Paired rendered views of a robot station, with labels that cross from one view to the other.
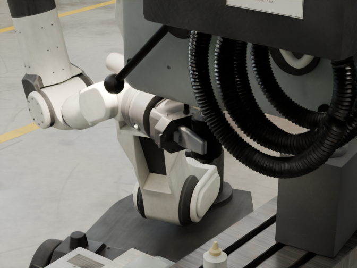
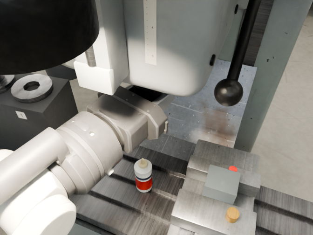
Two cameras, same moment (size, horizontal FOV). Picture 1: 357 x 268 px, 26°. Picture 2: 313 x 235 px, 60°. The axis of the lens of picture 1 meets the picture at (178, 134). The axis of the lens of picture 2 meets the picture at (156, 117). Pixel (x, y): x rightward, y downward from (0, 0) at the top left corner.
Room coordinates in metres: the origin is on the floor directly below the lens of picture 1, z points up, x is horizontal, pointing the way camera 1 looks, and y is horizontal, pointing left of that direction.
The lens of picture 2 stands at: (1.17, 0.28, 1.52)
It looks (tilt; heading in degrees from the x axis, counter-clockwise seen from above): 46 degrees down; 253
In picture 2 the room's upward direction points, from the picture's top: straight up
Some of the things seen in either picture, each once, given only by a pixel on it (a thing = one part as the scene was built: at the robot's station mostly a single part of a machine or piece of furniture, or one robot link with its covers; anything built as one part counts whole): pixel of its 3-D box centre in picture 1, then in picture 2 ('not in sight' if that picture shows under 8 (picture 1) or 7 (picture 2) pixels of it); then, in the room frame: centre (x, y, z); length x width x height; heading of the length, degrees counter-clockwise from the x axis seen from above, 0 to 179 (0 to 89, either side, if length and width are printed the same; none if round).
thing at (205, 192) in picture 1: (176, 190); not in sight; (1.99, 0.01, 0.68); 0.21 x 0.20 x 0.13; 159
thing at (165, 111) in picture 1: (171, 120); (109, 130); (1.16, 0.01, 1.23); 0.13 x 0.12 x 0.10; 126
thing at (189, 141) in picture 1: (189, 142); (163, 104); (1.07, -0.02, 1.23); 0.06 x 0.02 x 0.03; 36
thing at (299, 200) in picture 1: (329, 180); (27, 113); (1.34, -0.29, 1.03); 0.22 x 0.12 x 0.20; 148
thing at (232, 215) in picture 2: not in sight; (232, 215); (0.98, 0.11, 1.05); 0.02 x 0.02 x 0.02
